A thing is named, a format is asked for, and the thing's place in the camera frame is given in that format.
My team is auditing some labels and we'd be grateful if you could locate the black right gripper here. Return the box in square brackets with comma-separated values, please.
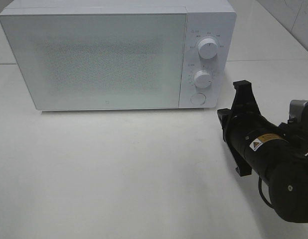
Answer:
[217, 80, 291, 179]

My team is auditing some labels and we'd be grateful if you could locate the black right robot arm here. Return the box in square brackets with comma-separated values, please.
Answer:
[217, 80, 308, 223]

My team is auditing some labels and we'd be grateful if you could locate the white round knob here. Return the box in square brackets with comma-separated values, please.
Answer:
[193, 71, 212, 89]
[197, 36, 219, 59]

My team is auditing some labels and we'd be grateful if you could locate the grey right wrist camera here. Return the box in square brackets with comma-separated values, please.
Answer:
[288, 100, 308, 134]

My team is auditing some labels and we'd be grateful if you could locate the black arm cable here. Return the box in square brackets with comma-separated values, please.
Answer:
[257, 178, 276, 207]

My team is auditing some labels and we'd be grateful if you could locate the white microwave oven body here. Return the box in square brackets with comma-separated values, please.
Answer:
[0, 0, 237, 110]

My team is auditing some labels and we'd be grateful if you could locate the white round door button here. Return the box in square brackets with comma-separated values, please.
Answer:
[190, 93, 206, 106]

